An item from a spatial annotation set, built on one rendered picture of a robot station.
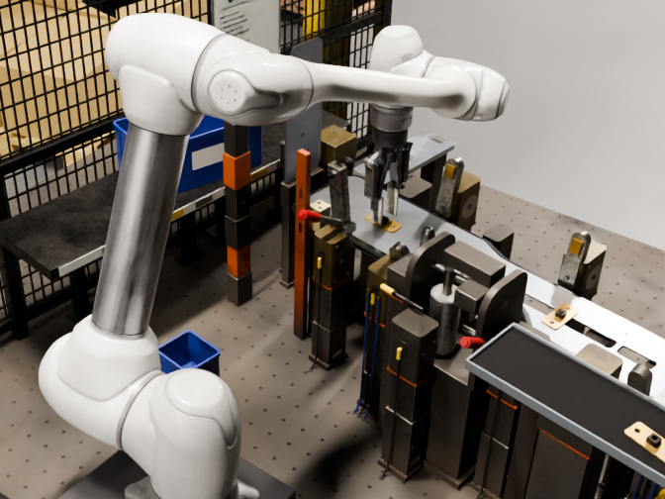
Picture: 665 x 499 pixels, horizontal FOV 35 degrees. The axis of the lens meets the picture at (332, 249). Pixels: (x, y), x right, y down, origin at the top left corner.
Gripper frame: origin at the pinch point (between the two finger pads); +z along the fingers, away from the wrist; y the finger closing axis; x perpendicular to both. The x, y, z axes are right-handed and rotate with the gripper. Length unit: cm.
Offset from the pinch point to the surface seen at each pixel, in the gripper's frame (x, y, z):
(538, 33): 156, 321, 104
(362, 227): 2.0, -4.7, 4.5
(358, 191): 12.5, 5.7, 4.5
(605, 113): 81, 265, 104
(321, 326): 0.2, -19.1, 23.5
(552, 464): -69, -37, 2
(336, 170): -0.9, -17.4, -16.5
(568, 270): -40.4, 12.0, 2.6
